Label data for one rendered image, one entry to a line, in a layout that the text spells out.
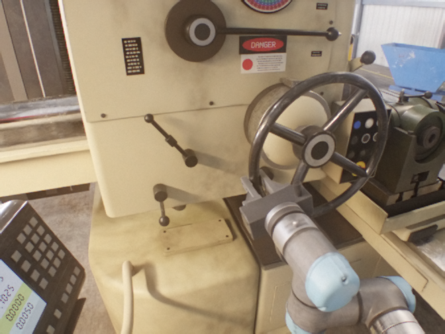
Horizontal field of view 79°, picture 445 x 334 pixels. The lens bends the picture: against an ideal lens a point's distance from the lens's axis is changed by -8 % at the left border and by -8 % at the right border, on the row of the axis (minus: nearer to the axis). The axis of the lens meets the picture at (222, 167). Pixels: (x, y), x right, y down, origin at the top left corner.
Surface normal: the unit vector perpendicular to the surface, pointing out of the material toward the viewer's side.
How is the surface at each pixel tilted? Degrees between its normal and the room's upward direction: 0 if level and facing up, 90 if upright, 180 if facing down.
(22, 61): 90
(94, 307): 0
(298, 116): 82
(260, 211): 15
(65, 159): 90
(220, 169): 90
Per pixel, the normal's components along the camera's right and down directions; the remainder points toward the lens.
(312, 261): -0.58, -0.61
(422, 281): -0.95, 0.15
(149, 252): 0.00, -0.87
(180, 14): 0.30, 0.47
